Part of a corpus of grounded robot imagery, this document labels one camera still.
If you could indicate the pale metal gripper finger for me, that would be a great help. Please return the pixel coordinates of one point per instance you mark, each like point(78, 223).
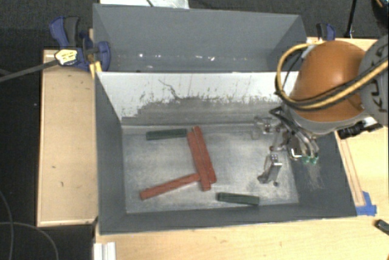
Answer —
point(272, 167)
point(267, 125)

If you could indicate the dark green flat block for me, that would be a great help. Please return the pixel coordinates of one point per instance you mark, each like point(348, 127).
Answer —
point(238, 199)
point(166, 134)

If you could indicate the red-brown flat block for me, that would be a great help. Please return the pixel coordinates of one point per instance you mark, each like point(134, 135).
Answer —
point(168, 187)
point(205, 152)
point(198, 161)

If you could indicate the grey metal bin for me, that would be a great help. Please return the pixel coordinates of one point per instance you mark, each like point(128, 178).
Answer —
point(188, 40)

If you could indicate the pale wood flat board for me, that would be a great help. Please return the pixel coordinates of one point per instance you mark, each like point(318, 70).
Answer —
point(68, 137)

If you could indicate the black cylinder on white bracket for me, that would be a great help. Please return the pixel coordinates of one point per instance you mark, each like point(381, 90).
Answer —
point(354, 129)

